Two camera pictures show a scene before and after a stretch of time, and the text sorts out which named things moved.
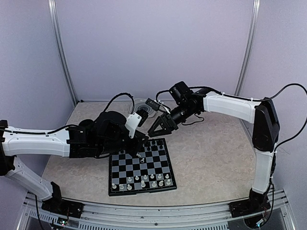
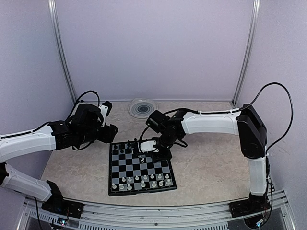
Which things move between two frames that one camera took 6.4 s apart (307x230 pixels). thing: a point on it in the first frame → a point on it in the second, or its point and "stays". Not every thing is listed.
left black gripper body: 132,150 → 107,136
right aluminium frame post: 252,38 stays
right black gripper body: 170,121 → 167,155
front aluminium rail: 30,216 stays
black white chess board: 151,170 stays
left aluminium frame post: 56,28 stays
